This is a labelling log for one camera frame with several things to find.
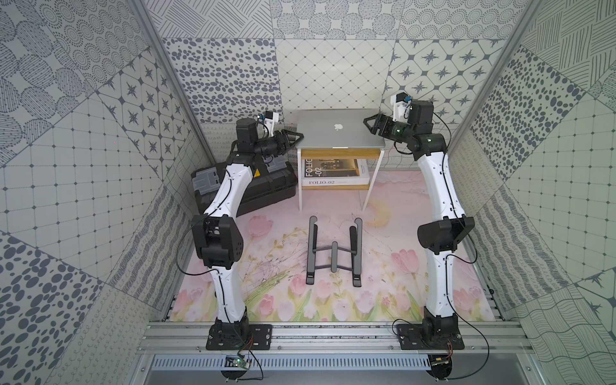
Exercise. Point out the aluminium mounting rail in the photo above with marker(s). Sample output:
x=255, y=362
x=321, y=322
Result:
x=354, y=346

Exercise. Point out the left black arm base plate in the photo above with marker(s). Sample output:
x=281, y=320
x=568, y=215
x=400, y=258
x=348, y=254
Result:
x=225, y=336

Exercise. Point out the black folding laptop stand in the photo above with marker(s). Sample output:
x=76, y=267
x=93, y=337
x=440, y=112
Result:
x=355, y=250

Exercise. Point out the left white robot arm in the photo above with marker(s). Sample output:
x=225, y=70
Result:
x=218, y=241

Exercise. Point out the black toolbox with yellow handle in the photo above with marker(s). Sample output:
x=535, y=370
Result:
x=279, y=184

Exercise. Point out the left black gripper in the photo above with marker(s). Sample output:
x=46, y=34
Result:
x=283, y=139

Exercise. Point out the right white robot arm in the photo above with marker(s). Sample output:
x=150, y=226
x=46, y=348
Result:
x=411, y=124

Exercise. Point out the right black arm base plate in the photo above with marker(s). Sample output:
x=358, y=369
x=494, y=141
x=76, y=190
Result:
x=413, y=336

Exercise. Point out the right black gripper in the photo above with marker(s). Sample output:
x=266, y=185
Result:
x=378, y=124

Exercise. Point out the pink floral table mat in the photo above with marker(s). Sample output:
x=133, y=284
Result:
x=326, y=256

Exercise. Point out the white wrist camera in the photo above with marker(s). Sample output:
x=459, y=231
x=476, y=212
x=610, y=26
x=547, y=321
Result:
x=401, y=106
x=268, y=120

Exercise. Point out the Folio magazine book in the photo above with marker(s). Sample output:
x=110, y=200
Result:
x=335, y=172

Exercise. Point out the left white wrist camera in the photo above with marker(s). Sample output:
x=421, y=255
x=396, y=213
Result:
x=268, y=120

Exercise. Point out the left green circuit board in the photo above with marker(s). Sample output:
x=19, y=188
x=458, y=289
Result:
x=235, y=367

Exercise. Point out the silver laptop computer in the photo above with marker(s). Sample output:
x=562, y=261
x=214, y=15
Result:
x=337, y=129

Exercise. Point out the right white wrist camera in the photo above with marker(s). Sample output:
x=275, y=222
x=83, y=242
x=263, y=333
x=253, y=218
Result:
x=401, y=106

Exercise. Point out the white and wood side table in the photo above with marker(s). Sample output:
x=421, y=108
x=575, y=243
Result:
x=373, y=157

